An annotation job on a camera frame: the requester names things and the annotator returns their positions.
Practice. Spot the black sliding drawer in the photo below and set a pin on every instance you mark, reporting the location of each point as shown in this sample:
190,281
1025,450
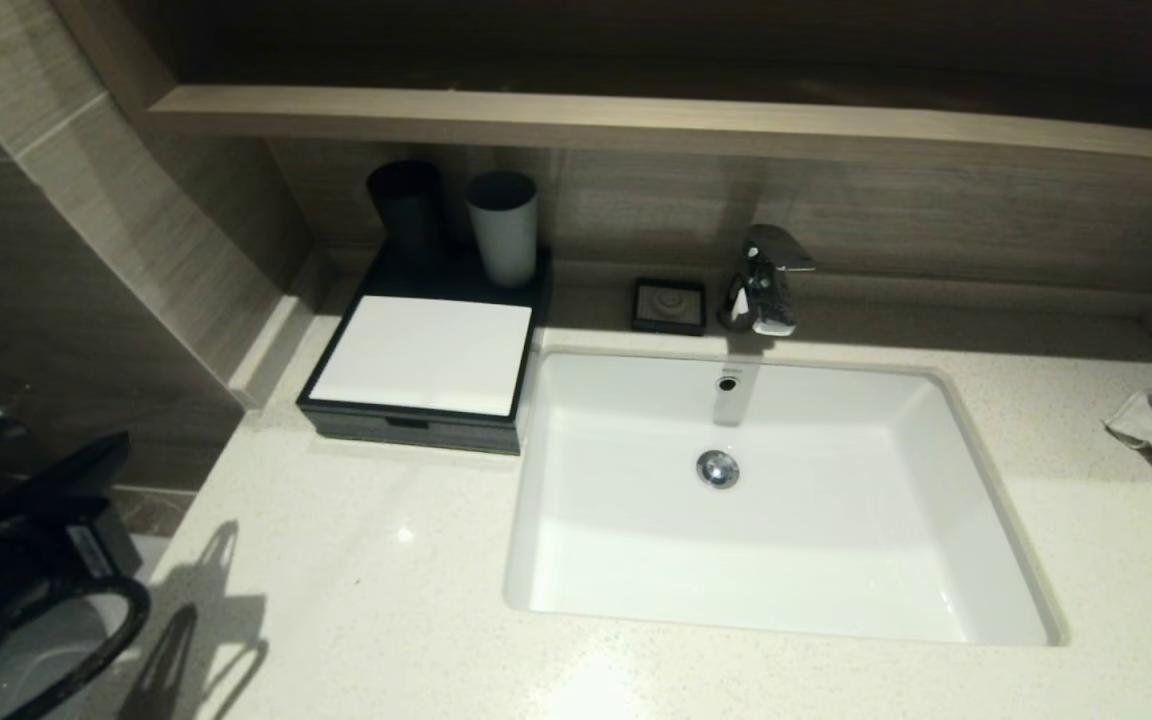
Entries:
456,435

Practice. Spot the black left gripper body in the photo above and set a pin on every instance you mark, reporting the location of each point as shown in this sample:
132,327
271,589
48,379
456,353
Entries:
86,545

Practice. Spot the grey cup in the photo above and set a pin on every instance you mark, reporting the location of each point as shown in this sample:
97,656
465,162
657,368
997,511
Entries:
502,235

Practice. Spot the light wooden wall shelf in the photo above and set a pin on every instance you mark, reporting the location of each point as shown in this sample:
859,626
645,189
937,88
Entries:
636,125

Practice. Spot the black amenity box with drawer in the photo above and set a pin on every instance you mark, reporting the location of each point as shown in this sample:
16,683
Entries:
426,280

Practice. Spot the black bottle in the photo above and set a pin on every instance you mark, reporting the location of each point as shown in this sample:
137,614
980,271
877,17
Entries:
406,210

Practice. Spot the white rectangular pad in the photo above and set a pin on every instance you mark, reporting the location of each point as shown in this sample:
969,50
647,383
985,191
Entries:
426,350

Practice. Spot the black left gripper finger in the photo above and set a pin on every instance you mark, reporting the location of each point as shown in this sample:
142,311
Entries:
76,470

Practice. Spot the chrome faucet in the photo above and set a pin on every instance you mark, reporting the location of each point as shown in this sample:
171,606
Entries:
761,285

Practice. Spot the white rectangular sink basin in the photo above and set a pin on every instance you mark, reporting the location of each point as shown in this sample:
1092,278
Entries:
786,560

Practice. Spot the chrome sink drain stopper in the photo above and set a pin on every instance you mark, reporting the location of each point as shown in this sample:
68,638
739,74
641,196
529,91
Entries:
717,469

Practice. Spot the black square soap dish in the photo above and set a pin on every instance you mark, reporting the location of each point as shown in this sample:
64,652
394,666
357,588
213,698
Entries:
670,306

